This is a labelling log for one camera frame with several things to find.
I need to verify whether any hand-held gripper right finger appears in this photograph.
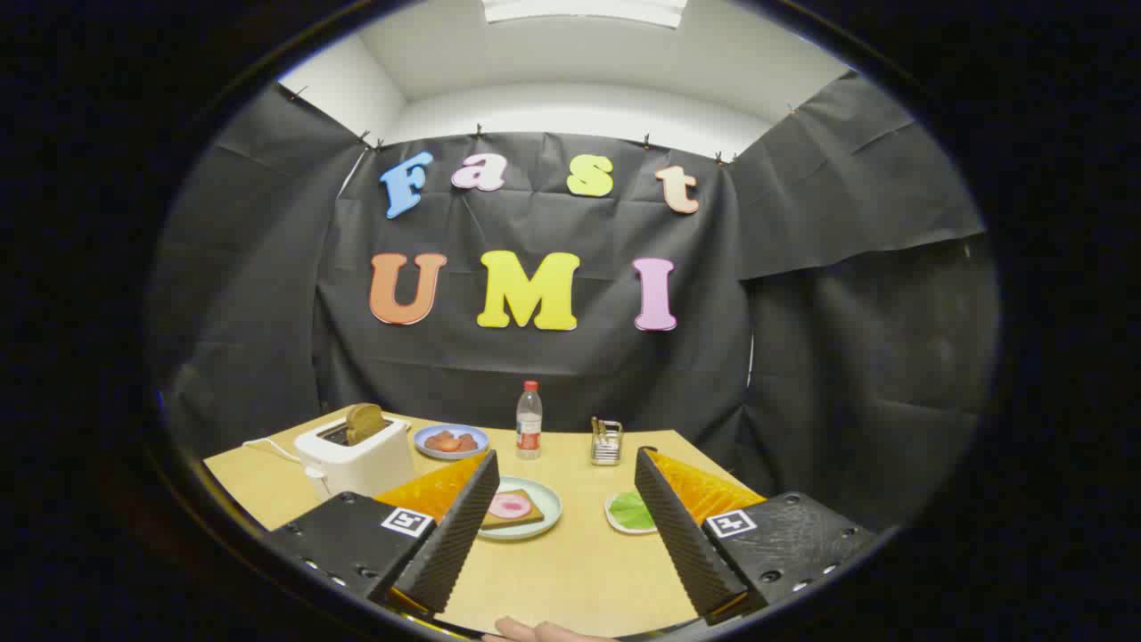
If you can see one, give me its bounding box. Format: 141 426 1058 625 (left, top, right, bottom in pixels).
634 446 882 625

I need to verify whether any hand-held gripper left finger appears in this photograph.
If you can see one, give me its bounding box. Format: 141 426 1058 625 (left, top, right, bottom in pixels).
267 449 502 625

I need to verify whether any green lettuce leaf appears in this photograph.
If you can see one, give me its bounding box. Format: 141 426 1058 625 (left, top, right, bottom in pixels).
610 492 657 531

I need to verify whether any brown toasted bread slice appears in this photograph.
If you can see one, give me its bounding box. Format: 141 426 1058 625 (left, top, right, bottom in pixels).
346 403 387 446

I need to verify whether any brown base bread slice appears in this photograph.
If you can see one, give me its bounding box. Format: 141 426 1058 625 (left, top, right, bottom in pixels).
481 489 545 531

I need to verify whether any small white plate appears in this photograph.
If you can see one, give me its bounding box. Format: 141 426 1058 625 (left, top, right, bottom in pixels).
604 490 661 536

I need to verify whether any pale green round plate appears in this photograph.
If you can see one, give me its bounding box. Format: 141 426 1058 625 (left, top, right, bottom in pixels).
478 476 563 541

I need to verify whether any blue plate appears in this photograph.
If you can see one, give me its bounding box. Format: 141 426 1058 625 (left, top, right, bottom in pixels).
414 424 490 461

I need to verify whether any white toaster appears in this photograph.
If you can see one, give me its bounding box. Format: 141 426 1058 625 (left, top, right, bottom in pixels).
294 412 416 500

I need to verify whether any clear plastic water bottle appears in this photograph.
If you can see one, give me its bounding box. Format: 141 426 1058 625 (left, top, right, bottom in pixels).
516 381 544 460

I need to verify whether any black backdrop cloth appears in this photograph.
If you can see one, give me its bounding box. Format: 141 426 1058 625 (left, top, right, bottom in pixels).
147 71 999 536

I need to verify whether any ceiling light panel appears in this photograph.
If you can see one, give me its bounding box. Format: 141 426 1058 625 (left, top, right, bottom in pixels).
481 0 689 29

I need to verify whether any metal wire cutlery holder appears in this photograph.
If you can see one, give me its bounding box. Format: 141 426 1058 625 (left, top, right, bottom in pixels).
590 417 624 466

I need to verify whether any white toaster cable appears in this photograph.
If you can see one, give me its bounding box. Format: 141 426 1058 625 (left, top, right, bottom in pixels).
242 438 304 465

